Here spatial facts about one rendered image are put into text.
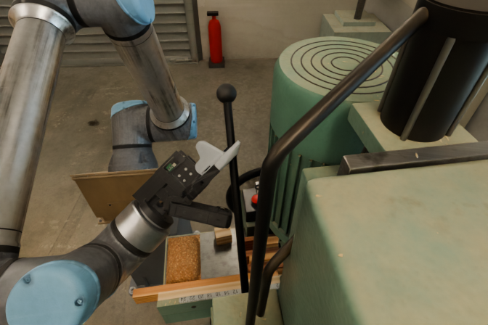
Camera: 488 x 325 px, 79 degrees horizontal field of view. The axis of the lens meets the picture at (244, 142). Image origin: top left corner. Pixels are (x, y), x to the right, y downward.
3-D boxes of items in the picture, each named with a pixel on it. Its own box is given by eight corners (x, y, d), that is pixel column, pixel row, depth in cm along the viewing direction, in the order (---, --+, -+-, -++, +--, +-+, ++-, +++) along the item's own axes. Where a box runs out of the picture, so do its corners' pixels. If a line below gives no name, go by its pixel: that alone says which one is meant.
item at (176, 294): (391, 266, 79) (397, 257, 76) (394, 274, 78) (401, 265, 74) (162, 300, 73) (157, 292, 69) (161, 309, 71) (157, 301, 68)
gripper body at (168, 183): (179, 147, 50) (127, 199, 49) (215, 182, 51) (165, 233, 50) (183, 147, 58) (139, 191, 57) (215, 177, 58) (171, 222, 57)
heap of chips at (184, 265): (200, 234, 86) (198, 227, 84) (201, 283, 76) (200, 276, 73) (168, 238, 85) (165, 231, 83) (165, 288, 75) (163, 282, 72)
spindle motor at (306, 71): (335, 173, 64) (380, 30, 44) (372, 247, 52) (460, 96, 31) (255, 181, 63) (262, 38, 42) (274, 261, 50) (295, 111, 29)
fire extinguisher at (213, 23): (224, 60, 359) (221, 9, 319) (224, 67, 345) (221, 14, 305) (209, 60, 358) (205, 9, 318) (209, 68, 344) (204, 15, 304)
